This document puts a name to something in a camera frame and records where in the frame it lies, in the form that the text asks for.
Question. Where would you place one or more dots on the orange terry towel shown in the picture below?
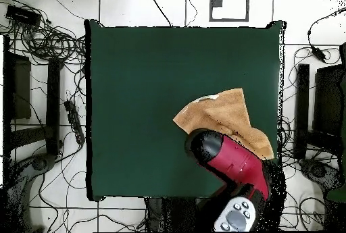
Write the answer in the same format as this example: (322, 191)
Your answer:
(224, 114)

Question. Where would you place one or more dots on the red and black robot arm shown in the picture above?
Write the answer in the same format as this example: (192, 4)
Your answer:
(232, 160)

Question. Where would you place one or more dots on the dark green table cloth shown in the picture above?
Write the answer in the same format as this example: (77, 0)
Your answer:
(121, 108)

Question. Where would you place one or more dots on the black floor power strip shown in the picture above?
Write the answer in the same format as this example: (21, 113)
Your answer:
(74, 122)

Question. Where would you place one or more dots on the grey stand base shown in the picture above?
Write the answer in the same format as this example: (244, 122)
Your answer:
(40, 162)
(316, 169)

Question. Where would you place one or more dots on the black power adapter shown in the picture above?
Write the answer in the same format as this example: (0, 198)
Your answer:
(318, 53)

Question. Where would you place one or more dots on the black electronics box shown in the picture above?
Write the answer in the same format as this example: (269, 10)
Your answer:
(23, 15)

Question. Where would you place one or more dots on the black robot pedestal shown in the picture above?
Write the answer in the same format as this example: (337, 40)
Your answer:
(173, 214)

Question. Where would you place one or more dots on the black stand frame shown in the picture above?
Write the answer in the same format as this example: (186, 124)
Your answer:
(52, 103)
(302, 108)

